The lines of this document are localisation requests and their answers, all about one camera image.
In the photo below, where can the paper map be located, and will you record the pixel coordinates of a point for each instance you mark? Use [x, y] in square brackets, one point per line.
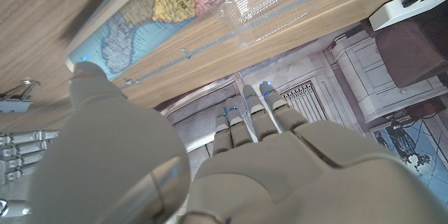
[140, 31]

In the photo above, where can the printed living room backdrop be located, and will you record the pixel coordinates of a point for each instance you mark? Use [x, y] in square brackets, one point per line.
[367, 77]

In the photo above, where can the white power strip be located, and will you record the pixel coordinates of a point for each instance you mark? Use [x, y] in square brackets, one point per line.
[402, 12]

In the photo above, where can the black binder clip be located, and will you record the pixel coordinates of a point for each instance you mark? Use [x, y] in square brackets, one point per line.
[14, 103]

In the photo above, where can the clear plastic clamshell container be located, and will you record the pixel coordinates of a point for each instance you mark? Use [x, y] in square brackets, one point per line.
[266, 3]

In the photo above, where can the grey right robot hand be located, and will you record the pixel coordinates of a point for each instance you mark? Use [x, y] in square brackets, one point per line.
[17, 150]

